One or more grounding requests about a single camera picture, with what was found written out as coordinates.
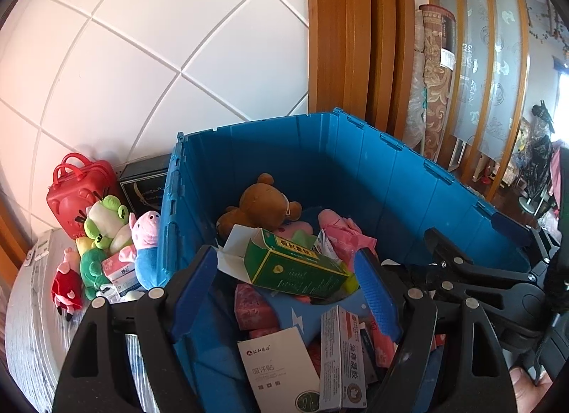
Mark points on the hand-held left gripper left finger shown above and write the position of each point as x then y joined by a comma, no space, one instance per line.
193,297

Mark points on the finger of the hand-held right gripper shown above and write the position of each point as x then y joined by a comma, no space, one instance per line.
446,248
471,284

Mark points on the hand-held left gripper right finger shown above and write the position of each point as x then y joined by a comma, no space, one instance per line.
378,297

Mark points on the pink floral tissue pack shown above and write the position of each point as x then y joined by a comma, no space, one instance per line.
255,308

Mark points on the blue plastic storage crate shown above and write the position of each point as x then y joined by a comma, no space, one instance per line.
400,181

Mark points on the green medicine box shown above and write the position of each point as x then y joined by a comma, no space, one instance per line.
293,268

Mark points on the brown bear plush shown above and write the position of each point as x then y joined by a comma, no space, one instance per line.
262,204

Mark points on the person's right hand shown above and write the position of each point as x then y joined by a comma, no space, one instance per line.
527,393

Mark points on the pink pig plush blue body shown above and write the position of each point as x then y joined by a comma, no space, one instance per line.
149,262

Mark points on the pink plastic wrapper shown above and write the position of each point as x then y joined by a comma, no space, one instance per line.
346,235

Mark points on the small white box blue print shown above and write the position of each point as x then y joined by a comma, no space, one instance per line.
123,285

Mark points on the grey white ointment box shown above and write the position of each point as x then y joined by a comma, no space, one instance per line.
342,359

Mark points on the pale pink white box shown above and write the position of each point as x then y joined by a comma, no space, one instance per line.
116,267

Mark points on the dark green frog plush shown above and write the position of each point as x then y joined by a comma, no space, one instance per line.
91,270

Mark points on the white box green emblem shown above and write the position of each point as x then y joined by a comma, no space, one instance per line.
275,368

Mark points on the light green frog plush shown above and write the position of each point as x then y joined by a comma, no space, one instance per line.
104,222

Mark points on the black gift box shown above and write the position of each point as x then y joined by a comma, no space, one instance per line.
142,190

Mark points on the dark patterned cloth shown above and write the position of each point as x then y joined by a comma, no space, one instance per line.
535,164

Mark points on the pig plush red dress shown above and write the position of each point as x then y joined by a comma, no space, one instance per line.
66,290

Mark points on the grey patterned rolled carpet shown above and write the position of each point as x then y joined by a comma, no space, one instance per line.
415,115

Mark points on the red toy suitcase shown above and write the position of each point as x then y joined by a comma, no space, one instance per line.
71,204

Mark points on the white remote control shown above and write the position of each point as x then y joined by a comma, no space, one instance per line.
42,246

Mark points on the brown patterned rolled carpet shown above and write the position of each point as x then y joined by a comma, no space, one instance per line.
438,84

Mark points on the black bird figurine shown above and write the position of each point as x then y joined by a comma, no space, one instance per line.
542,113

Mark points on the grey oval remote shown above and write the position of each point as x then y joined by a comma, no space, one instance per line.
31,258

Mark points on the frosted glass wooden partition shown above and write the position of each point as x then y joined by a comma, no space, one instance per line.
489,61

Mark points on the wooden wall trim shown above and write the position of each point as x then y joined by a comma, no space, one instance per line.
11,239
355,39

